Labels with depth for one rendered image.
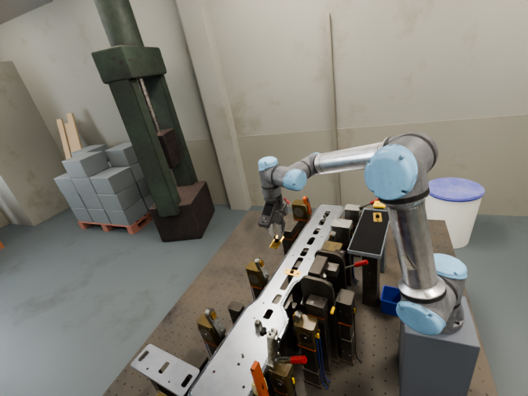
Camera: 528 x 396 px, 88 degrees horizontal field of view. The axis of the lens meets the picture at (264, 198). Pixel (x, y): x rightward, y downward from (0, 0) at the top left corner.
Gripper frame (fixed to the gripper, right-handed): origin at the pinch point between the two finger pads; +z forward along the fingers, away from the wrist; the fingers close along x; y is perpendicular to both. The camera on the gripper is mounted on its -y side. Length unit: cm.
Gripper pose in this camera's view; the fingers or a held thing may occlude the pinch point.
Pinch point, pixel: (276, 238)
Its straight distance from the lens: 118.1
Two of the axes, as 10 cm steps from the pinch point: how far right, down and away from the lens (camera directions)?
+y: 4.1, -4.8, 7.7
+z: 1.4, 8.7, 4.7
